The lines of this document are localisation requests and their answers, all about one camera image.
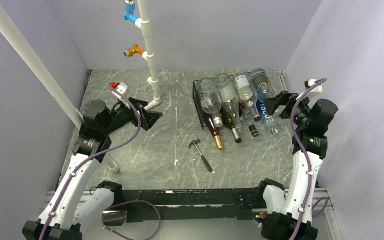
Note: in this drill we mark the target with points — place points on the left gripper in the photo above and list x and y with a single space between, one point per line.
148 118

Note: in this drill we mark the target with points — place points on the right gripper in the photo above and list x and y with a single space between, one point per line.
272 104

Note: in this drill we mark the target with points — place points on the clear frosted wine bottle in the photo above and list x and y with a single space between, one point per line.
229 99

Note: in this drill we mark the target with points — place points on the round clear glass bottle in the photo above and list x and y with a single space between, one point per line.
210 100

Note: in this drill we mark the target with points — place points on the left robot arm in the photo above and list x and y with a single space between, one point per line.
64 217

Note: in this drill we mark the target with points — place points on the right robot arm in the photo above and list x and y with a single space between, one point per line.
290 213

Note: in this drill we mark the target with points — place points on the blue label clear bottle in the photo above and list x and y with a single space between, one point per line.
262 85

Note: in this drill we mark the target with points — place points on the clear bottle white label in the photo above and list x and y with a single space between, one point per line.
247 95

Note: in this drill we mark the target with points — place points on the green wine bottle silver cap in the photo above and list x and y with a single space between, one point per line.
228 122

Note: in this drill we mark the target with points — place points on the red wine bottle gold cap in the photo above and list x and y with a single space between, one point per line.
214 131

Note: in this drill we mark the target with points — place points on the orange pipe nozzle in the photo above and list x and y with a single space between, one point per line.
131 51

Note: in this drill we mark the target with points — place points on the small grey hammer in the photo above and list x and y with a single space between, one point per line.
203 158

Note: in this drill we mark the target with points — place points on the blue pipe nozzle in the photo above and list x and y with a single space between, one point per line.
130 7

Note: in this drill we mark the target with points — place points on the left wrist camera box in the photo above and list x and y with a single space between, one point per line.
121 88

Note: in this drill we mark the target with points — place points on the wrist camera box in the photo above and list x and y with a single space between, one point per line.
313 88
121 88

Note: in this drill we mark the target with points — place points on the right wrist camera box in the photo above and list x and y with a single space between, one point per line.
313 88

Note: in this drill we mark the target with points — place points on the black wire wine rack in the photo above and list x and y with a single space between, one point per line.
197 100

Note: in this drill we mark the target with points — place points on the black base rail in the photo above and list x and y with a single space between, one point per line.
188 204

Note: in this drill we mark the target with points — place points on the white pvc pipe frame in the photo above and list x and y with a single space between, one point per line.
19 43

